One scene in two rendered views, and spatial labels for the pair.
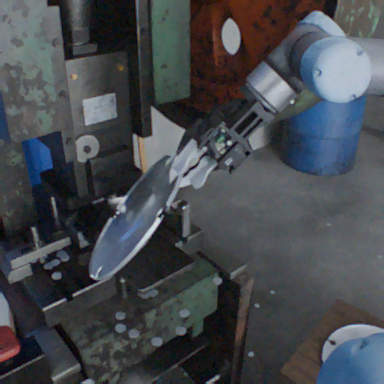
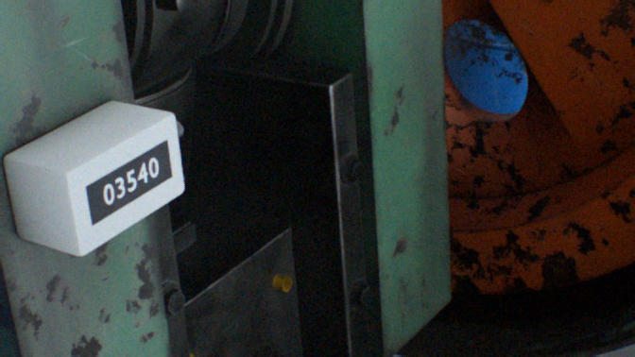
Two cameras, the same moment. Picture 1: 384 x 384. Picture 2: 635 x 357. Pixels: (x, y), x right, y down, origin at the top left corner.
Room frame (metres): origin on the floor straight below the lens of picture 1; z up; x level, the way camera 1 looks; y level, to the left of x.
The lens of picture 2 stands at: (0.10, 0.28, 1.54)
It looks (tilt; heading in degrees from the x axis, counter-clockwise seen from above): 25 degrees down; 346
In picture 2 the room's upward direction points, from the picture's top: 5 degrees counter-clockwise
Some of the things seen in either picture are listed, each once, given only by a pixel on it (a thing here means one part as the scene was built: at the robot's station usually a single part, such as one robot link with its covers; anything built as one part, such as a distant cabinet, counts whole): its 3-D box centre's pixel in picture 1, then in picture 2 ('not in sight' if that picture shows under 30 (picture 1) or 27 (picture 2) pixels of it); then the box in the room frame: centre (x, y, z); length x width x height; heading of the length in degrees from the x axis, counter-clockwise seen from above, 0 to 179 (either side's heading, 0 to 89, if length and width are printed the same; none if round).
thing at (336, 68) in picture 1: (340, 66); not in sight; (0.49, -0.19, 1.21); 0.11 x 0.11 x 0.08; 1
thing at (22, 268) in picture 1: (34, 245); not in sight; (0.70, 0.37, 0.76); 0.17 x 0.06 x 0.10; 130
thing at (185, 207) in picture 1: (183, 217); not in sight; (0.83, 0.02, 0.75); 0.03 x 0.03 x 0.10; 40
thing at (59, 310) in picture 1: (101, 245); not in sight; (0.81, 0.24, 0.68); 0.45 x 0.30 x 0.06; 130
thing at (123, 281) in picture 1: (137, 267); not in sight; (0.67, 0.12, 0.72); 0.25 x 0.14 x 0.14; 40
